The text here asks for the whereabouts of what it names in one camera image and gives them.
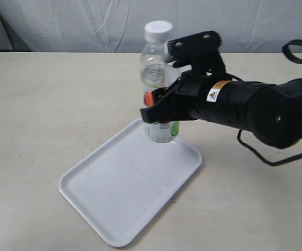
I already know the white plastic tray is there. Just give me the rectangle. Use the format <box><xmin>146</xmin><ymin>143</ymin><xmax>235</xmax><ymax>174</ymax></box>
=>
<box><xmin>60</xmin><ymin>119</ymin><xmax>202</xmax><ymax>238</ymax></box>

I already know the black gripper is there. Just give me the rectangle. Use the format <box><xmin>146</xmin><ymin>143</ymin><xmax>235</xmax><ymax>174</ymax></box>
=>
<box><xmin>140</xmin><ymin>70</ymin><xmax>235</xmax><ymax>123</ymax></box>

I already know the clear plastic bottle white cap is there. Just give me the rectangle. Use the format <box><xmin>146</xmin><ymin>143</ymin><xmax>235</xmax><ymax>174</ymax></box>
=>
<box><xmin>140</xmin><ymin>20</ymin><xmax>180</xmax><ymax>143</ymax></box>

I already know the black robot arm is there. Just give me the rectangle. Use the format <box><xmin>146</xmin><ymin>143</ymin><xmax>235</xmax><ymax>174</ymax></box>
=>
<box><xmin>141</xmin><ymin>72</ymin><xmax>302</xmax><ymax>149</ymax></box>

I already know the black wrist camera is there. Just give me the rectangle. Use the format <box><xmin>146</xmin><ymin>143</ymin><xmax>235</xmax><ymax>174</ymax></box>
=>
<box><xmin>164</xmin><ymin>31</ymin><xmax>226</xmax><ymax>76</ymax></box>

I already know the light blue backdrop cloth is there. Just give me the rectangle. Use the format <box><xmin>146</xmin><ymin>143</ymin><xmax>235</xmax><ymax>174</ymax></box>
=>
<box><xmin>0</xmin><ymin>1</ymin><xmax>302</xmax><ymax>53</ymax></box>

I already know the black cable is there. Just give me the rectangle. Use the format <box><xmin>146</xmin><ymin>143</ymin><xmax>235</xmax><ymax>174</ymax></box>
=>
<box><xmin>226</xmin><ymin>39</ymin><xmax>302</xmax><ymax>167</ymax></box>

